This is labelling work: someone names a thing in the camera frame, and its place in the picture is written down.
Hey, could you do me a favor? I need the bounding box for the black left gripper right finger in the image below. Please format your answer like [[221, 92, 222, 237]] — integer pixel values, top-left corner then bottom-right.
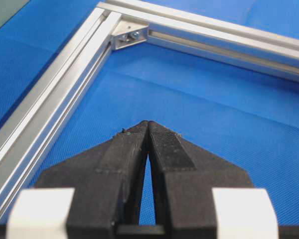
[[148, 121, 254, 239]]

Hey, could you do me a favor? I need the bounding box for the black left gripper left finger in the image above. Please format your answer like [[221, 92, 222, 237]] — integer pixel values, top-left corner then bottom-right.
[[34, 120, 148, 239]]

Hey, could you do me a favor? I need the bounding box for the aluminium extrusion square frame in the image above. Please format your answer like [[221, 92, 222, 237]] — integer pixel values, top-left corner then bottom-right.
[[0, 0, 299, 223]]

